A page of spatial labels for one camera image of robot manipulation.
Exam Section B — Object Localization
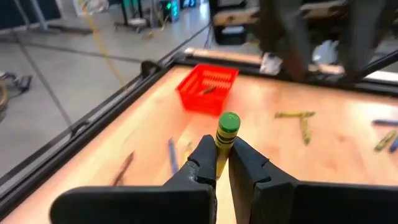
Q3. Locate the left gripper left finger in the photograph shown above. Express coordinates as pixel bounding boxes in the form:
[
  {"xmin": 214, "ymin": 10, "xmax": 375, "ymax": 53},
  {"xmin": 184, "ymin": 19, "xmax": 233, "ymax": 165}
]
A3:
[{"xmin": 49, "ymin": 134, "xmax": 218, "ymax": 224}]

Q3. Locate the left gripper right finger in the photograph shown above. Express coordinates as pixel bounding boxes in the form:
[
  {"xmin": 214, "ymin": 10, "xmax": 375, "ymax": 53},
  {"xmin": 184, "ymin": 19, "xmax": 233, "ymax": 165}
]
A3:
[{"xmin": 228, "ymin": 136, "xmax": 398, "ymax": 224}]

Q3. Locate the red plastic basket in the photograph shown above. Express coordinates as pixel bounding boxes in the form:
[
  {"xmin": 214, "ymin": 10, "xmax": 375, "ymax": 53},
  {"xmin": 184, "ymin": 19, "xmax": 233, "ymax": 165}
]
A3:
[{"xmin": 175, "ymin": 63, "xmax": 239, "ymax": 116}]

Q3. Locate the black computer case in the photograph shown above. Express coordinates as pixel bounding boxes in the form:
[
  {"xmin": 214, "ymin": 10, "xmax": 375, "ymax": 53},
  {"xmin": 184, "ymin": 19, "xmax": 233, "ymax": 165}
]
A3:
[{"xmin": 213, "ymin": 24, "xmax": 250, "ymax": 47}]

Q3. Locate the device with green lights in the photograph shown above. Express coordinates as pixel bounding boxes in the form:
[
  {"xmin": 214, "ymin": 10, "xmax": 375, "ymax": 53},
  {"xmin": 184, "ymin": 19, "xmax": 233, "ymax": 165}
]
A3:
[{"xmin": 160, "ymin": 0, "xmax": 182, "ymax": 23}]

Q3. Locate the black aluminium table frame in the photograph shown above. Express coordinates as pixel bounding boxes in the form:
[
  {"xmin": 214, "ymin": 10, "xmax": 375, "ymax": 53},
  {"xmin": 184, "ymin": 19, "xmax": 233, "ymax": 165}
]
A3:
[{"xmin": 0, "ymin": 46, "xmax": 398, "ymax": 218}]

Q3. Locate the yellow hanging cable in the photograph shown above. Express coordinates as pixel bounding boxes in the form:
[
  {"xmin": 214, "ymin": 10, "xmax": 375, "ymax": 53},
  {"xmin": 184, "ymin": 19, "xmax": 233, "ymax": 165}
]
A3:
[{"xmin": 77, "ymin": 0, "xmax": 127, "ymax": 91}]

